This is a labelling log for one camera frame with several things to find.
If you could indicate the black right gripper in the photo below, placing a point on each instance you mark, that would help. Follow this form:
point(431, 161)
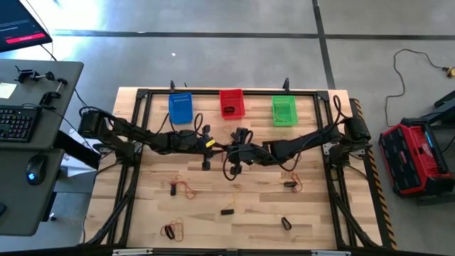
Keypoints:
point(249, 154)

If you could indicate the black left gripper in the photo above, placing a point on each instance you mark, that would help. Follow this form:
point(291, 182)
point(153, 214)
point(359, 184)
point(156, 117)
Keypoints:
point(205, 149)

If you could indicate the wide black rubber band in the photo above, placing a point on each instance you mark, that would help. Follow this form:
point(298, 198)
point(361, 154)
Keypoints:
point(173, 190)
point(225, 110)
point(170, 233)
point(283, 220)
point(289, 184)

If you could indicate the small black clip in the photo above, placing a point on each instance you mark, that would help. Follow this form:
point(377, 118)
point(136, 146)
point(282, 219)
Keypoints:
point(227, 212)

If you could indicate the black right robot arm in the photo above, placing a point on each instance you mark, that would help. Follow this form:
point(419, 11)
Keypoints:
point(305, 140)

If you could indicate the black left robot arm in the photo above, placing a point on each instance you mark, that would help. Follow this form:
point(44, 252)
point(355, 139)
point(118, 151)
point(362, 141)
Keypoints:
point(142, 135)

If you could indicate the red plastic basket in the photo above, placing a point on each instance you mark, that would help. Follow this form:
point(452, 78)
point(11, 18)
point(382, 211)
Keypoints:
point(232, 97)

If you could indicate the blue plastic basket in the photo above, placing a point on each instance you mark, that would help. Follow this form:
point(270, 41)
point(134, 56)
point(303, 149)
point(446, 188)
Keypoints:
point(180, 108)

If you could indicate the green plastic basket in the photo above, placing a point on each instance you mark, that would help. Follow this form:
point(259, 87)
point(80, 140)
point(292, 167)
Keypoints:
point(291, 106)

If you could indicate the small black table clamp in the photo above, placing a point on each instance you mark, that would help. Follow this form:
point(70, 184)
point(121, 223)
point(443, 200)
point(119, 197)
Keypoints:
point(172, 86)
point(286, 84)

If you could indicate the white paper sheet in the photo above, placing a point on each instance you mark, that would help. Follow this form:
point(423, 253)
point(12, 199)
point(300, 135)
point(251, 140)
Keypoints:
point(76, 170)

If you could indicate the yellow black hazard strip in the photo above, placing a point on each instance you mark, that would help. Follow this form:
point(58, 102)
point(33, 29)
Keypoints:
point(379, 193)

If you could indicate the black desk clamp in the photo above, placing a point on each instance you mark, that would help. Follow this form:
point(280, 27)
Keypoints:
point(25, 74)
point(49, 96)

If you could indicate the red and black toolbox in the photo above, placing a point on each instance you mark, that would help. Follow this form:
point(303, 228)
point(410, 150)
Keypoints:
point(409, 160)

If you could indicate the black computer mouse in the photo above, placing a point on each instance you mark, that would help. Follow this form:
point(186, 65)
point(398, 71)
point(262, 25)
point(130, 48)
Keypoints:
point(35, 169)

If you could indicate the black backlit keyboard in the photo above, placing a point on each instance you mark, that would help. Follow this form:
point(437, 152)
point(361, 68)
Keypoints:
point(17, 124)

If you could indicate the grey desk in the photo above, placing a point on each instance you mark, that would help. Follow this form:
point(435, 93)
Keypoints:
point(21, 206)

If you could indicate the black metal stand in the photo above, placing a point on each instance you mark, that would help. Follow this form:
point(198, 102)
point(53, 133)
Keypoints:
point(444, 103)

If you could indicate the pale yellow sticky note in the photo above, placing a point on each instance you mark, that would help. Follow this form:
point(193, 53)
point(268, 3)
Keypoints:
point(7, 90)

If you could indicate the computer monitor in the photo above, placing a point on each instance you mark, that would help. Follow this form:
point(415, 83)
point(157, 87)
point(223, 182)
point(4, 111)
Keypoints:
point(17, 25)

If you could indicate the black aluminium table frame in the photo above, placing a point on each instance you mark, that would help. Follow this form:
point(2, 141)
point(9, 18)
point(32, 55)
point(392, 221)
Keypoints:
point(206, 92)

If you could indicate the grey metal bracket plate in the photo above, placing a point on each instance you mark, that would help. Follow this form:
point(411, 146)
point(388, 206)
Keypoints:
point(101, 149)
point(327, 148)

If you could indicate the silver metal bracket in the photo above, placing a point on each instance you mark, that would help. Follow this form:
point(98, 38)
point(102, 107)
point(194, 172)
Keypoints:
point(330, 253)
point(131, 251)

